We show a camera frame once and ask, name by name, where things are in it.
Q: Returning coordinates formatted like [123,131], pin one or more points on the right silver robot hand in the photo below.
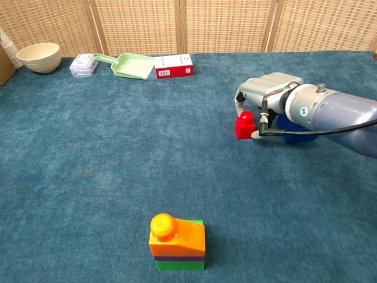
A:
[271,88]

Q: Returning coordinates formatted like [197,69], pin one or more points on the small red block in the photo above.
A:
[244,129]

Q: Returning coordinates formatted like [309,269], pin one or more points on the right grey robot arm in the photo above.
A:
[338,112]

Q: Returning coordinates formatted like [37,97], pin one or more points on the blue four-stud block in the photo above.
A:
[299,138]

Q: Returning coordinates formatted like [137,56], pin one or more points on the purple block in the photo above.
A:
[179,258]

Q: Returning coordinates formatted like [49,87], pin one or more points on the orange and green toy block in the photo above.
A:
[179,266]

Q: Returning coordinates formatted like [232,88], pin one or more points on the paper cups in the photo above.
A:
[11,53]

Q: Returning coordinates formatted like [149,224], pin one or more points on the red and white carton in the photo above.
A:
[173,72]

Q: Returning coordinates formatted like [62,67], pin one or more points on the light green dustpan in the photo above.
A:
[132,66]

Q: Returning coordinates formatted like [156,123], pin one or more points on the woven bamboo folding screen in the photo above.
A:
[141,26]

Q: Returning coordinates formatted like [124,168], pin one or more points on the blue carpet table cover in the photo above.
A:
[117,162]

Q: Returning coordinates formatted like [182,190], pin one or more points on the clear plastic box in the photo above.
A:
[83,66]

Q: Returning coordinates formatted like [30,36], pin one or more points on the beige bowl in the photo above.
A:
[39,57]

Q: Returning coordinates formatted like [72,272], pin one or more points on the brown cardboard box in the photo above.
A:
[5,70]

